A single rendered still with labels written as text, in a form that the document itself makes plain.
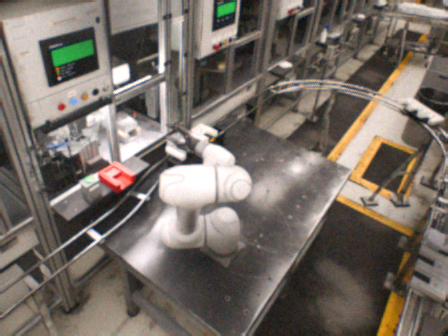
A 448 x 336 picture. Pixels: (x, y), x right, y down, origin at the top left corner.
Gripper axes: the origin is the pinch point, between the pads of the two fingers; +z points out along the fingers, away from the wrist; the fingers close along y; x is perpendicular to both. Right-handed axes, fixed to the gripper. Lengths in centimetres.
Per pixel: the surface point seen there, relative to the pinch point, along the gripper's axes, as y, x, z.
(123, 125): -9.6, 4.0, 35.0
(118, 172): -17.3, 28.6, 12.0
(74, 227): -66, 47, 38
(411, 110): -27, -186, -102
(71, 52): 53, 40, 18
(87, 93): 31, 34, 20
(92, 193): -16, 48, 8
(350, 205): -111, -137, -89
